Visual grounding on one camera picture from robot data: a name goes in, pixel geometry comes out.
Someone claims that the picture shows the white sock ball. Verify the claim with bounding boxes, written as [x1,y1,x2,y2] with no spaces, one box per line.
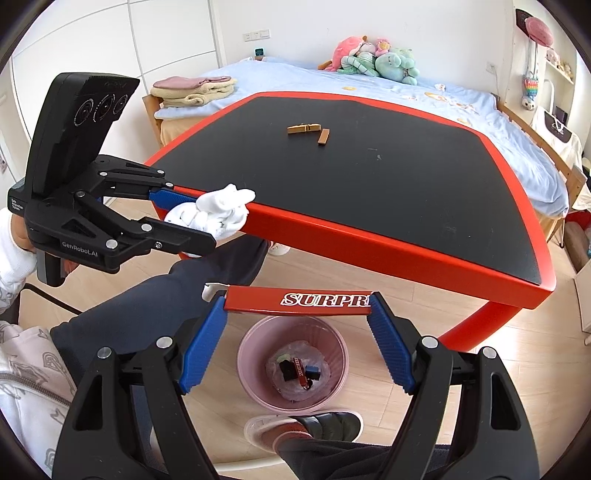
[164,184,256,241]

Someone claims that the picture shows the bed with blue sheet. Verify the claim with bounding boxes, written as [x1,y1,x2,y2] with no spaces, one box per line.
[142,56,588,232]

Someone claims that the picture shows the folded pink and cream blankets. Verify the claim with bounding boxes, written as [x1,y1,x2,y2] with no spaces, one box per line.
[150,76,236,107]

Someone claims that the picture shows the brown wooden piece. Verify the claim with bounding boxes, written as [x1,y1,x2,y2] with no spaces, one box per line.
[318,128,331,146]

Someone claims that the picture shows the pink waste basket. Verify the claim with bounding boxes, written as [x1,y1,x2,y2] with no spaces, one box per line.
[236,316,349,414]

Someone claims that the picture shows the striped green plush toy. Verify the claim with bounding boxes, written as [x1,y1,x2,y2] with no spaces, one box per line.
[338,51,380,77]

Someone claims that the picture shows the pink cap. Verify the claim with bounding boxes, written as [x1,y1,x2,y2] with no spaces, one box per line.
[524,16,554,48]

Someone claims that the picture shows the white wall shelf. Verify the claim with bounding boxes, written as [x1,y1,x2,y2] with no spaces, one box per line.
[505,1,576,123]

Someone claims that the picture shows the pink and black slipper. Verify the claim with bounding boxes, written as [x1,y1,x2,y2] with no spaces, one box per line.
[243,411,365,453]

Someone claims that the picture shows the rainbow hanging bag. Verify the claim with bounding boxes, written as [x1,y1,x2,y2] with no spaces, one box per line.
[522,43,539,111]

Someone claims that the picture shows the wooden clothespin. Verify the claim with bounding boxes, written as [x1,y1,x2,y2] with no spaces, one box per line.
[287,123,322,135]

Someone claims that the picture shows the white shirt on hanger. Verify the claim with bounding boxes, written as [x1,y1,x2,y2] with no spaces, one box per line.
[531,107,583,168]

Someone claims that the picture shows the person's left hand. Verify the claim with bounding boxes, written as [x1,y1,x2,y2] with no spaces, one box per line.
[9,214,80,277]

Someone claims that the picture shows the red and black table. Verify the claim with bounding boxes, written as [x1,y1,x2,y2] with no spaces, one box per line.
[149,92,556,351]

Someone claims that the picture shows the pink plush toy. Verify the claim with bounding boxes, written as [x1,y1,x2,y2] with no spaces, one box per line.
[325,36,367,72]

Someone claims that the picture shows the red carton with barcode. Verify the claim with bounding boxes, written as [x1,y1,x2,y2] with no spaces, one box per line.
[293,357,311,390]

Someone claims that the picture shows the red surprise carton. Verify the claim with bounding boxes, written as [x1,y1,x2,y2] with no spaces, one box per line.
[201,283,370,317]

